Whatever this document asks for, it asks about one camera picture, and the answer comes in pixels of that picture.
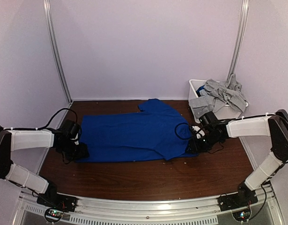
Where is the aluminium frame post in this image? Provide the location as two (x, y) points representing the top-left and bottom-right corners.
(42, 0), (73, 104)
(227, 0), (249, 80)

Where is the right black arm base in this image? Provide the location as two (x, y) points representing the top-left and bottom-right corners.
(217, 181), (258, 211)

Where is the blue garment in bin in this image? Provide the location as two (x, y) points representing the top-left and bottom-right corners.
(196, 86), (208, 97)

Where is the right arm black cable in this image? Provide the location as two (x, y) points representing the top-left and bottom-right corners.
(175, 122), (225, 154)

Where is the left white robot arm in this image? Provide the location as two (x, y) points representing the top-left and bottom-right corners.
(0, 120), (89, 208)

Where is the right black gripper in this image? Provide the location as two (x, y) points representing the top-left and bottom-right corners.
(185, 132), (221, 154)

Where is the aluminium front rail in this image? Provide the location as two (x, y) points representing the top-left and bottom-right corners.
(11, 185), (284, 225)

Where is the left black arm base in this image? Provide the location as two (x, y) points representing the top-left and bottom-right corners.
(37, 183), (77, 212)

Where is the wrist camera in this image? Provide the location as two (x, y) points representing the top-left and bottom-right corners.
(59, 120), (81, 145)
(191, 112), (219, 139)

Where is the left aluminium frame post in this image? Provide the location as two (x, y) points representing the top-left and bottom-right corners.
(42, 0), (73, 104)

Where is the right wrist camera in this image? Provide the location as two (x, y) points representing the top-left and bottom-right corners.
(191, 112), (219, 139)

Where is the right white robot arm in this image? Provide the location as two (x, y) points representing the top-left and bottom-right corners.
(186, 109), (288, 207)

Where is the grey garment pile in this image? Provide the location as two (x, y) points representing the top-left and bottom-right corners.
(188, 74), (248, 119)

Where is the white plastic laundry bin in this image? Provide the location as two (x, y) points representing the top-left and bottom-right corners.
(188, 79), (250, 122)

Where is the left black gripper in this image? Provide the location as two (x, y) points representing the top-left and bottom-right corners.
(59, 141), (89, 162)

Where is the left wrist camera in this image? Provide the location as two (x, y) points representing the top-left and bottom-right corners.
(59, 120), (81, 145)

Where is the blue t-shirt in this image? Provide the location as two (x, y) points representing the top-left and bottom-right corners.
(77, 99), (194, 163)

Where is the right aluminium frame post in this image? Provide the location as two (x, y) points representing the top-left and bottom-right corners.
(227, 0), (249, 80)

